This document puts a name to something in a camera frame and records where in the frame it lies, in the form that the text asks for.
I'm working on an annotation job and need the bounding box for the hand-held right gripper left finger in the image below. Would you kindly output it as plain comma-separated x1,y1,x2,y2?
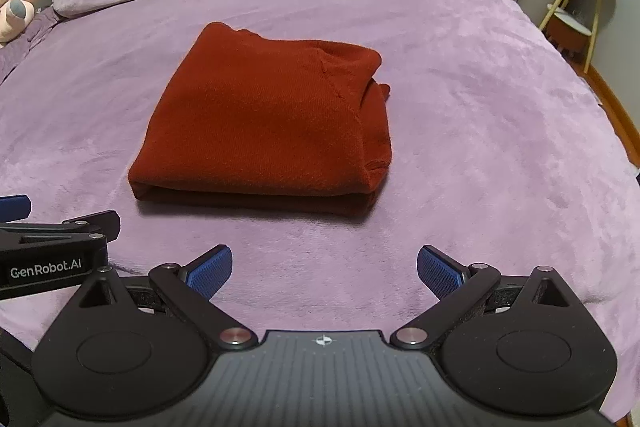
75,244,258,352

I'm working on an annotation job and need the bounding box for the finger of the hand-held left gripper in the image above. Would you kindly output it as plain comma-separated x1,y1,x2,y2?
62,210,122,244
0,195,32,221

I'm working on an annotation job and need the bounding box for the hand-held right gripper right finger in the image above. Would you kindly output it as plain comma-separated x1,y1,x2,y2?
391,245,576,352

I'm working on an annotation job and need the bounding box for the red knit sweater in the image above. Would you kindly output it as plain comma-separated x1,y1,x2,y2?
127,22,392,220

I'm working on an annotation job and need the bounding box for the purple plush bed sheet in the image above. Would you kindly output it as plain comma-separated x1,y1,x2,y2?
0,0,640,427

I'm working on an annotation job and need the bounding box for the orange round stool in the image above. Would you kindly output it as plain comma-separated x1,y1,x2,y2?
545,10,593,58

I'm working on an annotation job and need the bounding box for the yellow-legged side table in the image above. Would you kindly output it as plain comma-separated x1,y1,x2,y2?
537,0,616,75

